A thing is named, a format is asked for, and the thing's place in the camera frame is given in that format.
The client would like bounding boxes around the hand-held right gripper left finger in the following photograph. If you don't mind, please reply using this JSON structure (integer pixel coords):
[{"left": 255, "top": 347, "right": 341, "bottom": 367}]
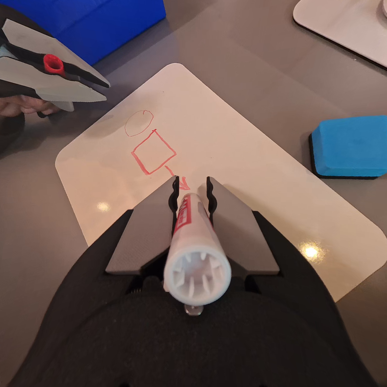
[{"left": 105, "top": 175, "right": 182, "bottom": 276}]

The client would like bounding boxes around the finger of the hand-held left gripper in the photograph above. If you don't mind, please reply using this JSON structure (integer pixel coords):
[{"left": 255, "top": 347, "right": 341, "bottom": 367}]
[
  {"left": 1, "top": 19, "right": 110, "bottom": 89},
  {"left": 0, "top": 57, "right": 108, "bottom": 104}
]

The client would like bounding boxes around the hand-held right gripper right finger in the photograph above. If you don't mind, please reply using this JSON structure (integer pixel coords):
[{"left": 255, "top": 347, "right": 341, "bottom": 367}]
[{"left": 206, "top": 175, "right": 280, "bottom": 276}]

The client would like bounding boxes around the red marker cap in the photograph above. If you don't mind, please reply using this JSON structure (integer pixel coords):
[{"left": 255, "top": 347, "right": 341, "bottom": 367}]
[{"left": 43, "top": 54, "right": 66, "bottom": 75}]

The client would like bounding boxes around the red whiteboard marker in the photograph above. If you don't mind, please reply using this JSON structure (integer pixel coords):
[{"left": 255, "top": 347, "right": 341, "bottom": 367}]
[{"left": 163, "top": 192, "right": 232, "bottom": 306}]

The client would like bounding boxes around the white whiteboard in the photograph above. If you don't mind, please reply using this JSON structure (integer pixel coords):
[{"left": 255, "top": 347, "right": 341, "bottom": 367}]
[{"left": 55, "top": 63, "right": 387, "bottom": 303}]

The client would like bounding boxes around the blue whiteboard eraser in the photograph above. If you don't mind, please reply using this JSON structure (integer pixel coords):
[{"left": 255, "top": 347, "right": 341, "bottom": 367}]
[{"left": 308, "top": 115, "right": 387, "bottom": 180}]

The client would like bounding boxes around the person's left forearm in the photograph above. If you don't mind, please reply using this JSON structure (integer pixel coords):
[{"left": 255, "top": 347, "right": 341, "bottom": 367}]
[{"left": 0, "top": 114, "right": 26, "bottom": 153}]

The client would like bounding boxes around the person's left hand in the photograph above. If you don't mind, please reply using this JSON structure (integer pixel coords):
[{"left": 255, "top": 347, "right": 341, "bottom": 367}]
[{"left": 0, "top": 96, "right": 61, "bottom": 117}]

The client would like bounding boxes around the blue plastic bin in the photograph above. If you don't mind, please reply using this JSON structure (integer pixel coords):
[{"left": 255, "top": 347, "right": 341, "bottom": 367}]
[{"left": 0, "top": 0, "right": 167, "bottom": 66}]

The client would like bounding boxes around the white clipboard stand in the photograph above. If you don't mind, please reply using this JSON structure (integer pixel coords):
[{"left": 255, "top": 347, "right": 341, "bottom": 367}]
[{"left": 293, "top": 0, "right": 387, "bottom": 68}]

